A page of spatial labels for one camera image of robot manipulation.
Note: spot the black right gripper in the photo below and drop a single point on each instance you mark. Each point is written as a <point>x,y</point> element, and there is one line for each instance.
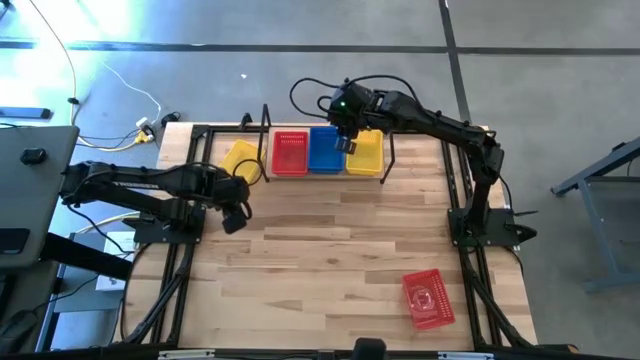
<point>357,110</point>

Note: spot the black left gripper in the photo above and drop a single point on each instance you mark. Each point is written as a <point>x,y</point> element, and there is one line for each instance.
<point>227,190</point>

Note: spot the blue plastic mesh basket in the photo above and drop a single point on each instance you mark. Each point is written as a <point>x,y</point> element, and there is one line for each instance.
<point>325,150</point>

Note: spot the yellow plastic mesh basket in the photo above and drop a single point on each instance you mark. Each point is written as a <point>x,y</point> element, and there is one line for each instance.
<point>240,160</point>
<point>367,155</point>

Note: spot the red plastic mesh basket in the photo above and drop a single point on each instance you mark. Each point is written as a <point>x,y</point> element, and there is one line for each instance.
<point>290,152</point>
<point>428,300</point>

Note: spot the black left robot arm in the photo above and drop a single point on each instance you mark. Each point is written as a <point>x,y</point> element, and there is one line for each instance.
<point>150,180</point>

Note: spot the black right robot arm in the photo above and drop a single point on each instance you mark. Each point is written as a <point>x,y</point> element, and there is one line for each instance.
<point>450,130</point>

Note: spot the black table clamp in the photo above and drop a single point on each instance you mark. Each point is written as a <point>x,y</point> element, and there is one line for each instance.
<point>245,121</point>

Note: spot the white paper sheet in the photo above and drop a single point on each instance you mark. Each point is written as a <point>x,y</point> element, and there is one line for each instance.
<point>119,247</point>

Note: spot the white power strip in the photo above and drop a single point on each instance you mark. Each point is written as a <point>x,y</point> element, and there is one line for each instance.
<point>145,125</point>

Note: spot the black desk foot bar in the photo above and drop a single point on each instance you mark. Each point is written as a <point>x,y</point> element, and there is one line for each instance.
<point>90,260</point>

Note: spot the person's head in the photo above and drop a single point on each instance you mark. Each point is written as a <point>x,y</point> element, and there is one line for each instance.
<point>369,349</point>

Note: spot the grey desk top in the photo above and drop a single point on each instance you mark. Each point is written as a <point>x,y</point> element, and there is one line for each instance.
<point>35,200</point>

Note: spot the small black desk device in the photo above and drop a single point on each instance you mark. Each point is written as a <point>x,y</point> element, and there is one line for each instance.
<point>32,156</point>

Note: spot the black phone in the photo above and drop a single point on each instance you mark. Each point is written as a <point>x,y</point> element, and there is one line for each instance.
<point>12,241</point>

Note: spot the dark flat bar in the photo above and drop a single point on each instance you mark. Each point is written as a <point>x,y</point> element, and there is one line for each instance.
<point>25,113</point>

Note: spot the grey metal cart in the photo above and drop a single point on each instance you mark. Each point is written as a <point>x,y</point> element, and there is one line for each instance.
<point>615,230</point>

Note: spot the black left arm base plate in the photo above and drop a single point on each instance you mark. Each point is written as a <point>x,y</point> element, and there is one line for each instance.
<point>150,232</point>

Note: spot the black aluminium table frame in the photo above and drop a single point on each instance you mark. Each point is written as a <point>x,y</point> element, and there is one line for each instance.
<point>199,132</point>

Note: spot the silver metal bracket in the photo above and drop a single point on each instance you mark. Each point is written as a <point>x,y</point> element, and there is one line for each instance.
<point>186,354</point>
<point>465,356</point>

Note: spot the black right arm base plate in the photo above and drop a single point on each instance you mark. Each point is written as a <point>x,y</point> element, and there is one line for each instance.
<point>500,225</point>

